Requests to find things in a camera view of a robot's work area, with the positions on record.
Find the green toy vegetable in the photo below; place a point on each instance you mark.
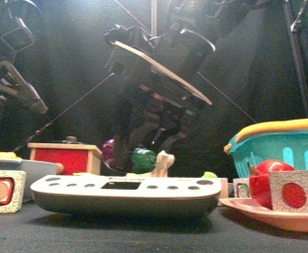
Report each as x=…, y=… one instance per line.
x=141, y=160

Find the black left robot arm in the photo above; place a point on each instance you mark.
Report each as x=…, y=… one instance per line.
x=5, y=23

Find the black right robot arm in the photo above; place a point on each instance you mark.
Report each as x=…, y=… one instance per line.
x=191, y=39

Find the pink plate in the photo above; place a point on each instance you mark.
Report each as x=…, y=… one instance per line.
x=275, y=219

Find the cream toy figure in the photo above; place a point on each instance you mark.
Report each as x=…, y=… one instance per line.
x=163, y=163

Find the grey knob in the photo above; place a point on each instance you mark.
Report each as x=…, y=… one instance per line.
x=70, y=139

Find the yellow-green toy piece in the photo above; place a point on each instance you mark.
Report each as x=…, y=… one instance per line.
x=209, y=175

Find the red wooden toy box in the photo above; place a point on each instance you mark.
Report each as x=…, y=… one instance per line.
x=70, y=158

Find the yellow toy food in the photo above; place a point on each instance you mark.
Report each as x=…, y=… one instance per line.
x=4, y=155

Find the grey vertical rod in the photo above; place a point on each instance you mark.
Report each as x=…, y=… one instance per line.
x=153, y=16

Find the small wooden picture block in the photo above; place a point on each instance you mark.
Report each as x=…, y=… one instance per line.
x=241, y=188

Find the teal basket with yellow rim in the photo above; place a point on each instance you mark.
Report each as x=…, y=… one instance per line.
x=271, y=146

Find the grey plastic container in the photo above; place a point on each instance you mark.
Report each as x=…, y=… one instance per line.
x=37, y=171

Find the red toy pepper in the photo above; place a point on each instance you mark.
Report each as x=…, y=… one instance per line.
x=260, y=184

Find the wooden block with food picture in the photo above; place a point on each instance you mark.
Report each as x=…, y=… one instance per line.
x=1, y=191

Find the wooden block with red circle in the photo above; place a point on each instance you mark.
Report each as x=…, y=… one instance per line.
x=295, y=192

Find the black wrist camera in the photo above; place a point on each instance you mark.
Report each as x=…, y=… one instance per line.
x=125, y=34

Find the black frame pole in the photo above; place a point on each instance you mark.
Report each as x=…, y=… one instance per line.
x=298, y=59

